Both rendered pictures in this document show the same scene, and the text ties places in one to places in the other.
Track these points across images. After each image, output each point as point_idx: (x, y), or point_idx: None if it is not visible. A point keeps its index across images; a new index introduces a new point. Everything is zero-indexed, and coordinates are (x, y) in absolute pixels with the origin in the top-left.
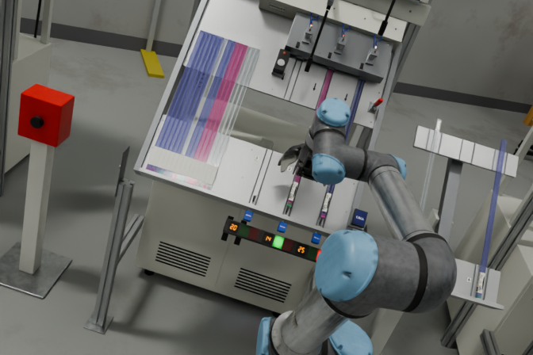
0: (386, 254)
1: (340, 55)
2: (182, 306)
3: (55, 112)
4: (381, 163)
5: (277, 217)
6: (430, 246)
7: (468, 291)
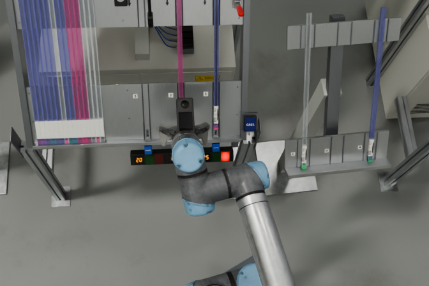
0: None
1: None
2: (123, 147)
3: None
4: (244, 191)
5: None
6: None
7: (360, 156)
